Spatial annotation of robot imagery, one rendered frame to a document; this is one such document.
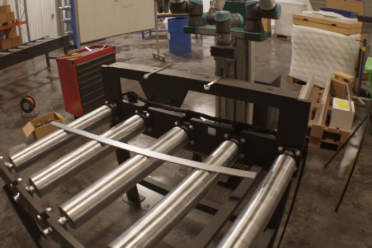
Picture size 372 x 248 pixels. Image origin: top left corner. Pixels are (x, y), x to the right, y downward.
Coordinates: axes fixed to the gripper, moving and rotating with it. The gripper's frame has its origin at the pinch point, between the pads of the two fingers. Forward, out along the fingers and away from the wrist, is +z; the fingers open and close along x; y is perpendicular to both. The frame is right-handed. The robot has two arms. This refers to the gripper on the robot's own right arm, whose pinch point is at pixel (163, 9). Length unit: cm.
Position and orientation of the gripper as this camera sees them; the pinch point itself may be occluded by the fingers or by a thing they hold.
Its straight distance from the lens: 153.6
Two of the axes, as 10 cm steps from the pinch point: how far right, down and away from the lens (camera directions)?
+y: -5.6, 3.5, -7.5
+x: 8.3, 1.8, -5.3
